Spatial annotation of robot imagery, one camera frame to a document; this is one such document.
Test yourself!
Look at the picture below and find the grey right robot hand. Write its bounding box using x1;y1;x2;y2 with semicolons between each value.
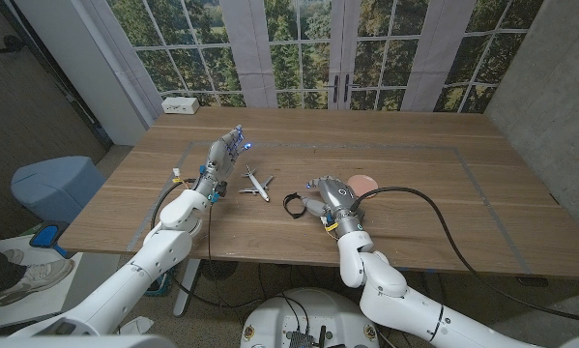
301;175;366;238

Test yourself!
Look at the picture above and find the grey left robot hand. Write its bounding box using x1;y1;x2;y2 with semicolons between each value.
191;124;253;197

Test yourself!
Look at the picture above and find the black velcro strap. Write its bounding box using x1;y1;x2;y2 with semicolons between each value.
282;191;308;220

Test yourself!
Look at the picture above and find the pink round plate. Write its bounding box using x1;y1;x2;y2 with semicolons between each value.
346;174;380;198

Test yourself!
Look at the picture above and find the white toy airplane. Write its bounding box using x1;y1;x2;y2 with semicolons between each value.
238;164;275;203

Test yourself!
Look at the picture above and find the white power strip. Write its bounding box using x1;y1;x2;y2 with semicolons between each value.
160;96;200;116

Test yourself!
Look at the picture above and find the black round floor fan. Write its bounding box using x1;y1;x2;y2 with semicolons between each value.
200;259;240;281

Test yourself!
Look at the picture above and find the white robot torso base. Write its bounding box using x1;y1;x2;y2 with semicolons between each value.
240;287;381;348

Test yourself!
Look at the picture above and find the printed window backdrop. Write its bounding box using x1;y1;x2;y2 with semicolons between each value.
83;0;546;115

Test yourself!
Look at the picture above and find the white table leg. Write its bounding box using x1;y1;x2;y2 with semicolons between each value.
172;258;203;319

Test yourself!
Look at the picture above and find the teal box of toys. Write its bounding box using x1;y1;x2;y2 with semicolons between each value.
143;275;174;297

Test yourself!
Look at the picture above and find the blue-grey padded stool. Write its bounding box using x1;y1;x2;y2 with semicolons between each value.
11;155;107;223

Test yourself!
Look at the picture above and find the crumpled white tissue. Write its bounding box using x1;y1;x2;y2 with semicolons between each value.
119;315;156;336

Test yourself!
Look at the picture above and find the grey sneaker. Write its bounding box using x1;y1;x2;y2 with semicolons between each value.
1;247;25;266
0;258;75;307

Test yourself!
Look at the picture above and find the thin black left wrist cable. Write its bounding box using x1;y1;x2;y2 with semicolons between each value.
205;201;217;265

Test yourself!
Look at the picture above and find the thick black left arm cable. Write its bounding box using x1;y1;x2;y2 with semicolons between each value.
149;177;254;310

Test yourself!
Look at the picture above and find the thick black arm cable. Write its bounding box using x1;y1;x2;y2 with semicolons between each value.
349;186;579;325
149;177;254;310

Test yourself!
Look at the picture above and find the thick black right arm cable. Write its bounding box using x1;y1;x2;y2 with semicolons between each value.
349;186;579;325

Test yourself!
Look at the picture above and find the black door handle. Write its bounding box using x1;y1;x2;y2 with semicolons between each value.
0;34;27;54

